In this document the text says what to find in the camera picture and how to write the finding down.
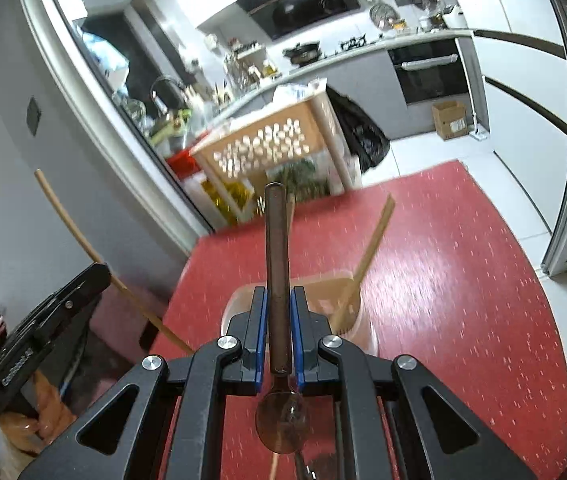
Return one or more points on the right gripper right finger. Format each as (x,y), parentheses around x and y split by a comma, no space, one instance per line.
(393,419)

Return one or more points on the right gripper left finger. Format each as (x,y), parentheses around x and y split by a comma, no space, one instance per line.
(164,419)

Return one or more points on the dark translucent spoon one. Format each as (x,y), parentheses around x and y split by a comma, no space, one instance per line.
(281,418)

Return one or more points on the wooden chopstick two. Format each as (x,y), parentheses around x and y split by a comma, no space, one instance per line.
(346,313)

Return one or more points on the wooden chopstick one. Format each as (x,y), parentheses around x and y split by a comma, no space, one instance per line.
(290,208)

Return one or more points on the dark translucent spoon two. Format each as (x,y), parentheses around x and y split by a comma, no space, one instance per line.
(322,467)

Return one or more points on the kitchen faucet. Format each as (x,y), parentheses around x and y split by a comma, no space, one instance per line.
(166,92)

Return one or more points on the person left hand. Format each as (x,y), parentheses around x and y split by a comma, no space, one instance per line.
(31,434)

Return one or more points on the pink chair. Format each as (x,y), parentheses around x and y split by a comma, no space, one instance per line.
(119,324)

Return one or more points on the bag of green vegetables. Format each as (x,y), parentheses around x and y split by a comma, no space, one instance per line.
(302,181)

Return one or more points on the yellow cooking oil bottle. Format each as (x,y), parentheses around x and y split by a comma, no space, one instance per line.
(241,196)

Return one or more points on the red plastic basket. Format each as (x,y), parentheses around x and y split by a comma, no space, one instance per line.
(183,165)

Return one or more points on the black garbage bag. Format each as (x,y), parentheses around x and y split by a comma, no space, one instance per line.
(363,136)

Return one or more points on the beige flower-pattern storage cart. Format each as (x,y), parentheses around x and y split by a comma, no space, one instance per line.
(299,124)

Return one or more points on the cardboard box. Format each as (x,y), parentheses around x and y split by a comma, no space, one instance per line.
(450,119)

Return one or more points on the black built-in oven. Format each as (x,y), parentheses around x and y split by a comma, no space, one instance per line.
(430,70)

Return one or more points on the black wok on stove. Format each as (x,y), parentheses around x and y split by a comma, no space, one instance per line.
(303,54)

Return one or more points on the white refrigerator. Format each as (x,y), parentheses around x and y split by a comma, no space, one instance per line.
(520,50)

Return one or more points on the black range hood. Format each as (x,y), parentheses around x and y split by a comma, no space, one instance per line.
(280,18)

